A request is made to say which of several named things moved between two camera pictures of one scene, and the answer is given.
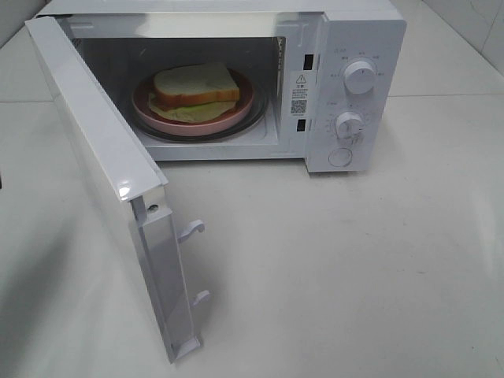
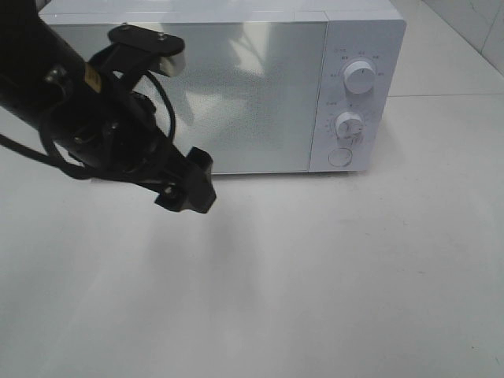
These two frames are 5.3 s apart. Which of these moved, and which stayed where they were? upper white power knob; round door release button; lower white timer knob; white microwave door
Moved: white microwave door
Stayed: round door release button; upper white power knob; lower white timer knob
